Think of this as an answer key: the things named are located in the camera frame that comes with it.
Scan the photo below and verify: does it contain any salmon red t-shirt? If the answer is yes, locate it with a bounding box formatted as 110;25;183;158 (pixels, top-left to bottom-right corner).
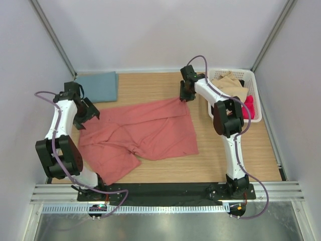
78;98;199;185

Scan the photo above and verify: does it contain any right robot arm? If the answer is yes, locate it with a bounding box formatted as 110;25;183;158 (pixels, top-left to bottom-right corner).
180;65;249;199

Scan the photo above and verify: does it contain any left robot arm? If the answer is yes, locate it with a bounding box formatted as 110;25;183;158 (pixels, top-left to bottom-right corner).
35;81;106;201

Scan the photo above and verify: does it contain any folded blue-grey t-shirt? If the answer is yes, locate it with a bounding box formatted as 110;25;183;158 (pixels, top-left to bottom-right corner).
75;72;118;103

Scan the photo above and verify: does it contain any beige t-shirt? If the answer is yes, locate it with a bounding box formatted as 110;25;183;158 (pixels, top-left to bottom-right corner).
211;71;248;98

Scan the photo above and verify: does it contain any magenta pink t-shirt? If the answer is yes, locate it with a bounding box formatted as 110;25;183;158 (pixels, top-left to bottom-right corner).
242;95;255;119

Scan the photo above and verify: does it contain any white plastic laundry basket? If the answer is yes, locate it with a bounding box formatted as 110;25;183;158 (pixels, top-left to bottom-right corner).
208;68;262;123

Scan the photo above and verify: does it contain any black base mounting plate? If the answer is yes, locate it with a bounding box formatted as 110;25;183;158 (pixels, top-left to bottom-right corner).
77;182;256;207

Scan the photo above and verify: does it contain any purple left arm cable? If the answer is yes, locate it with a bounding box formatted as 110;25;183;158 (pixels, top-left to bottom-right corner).
34;90;129;220

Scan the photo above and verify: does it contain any aluminium front rail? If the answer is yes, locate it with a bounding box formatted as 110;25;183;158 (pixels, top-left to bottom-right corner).
30;181;304;204

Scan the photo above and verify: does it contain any perforated cable duct strip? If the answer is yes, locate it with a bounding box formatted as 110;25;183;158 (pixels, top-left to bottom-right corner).
42;203;230;214

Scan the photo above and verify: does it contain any left aluminium frame post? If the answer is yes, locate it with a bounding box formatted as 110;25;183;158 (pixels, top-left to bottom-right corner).
29;0;77;80

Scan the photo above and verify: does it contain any aluminium frame post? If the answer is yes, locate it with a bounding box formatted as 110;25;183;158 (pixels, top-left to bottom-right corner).
250;0;297;72
29;0;77;80

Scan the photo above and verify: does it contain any right aluminium frame post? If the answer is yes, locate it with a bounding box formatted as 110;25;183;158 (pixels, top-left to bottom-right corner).
250;0;297;72

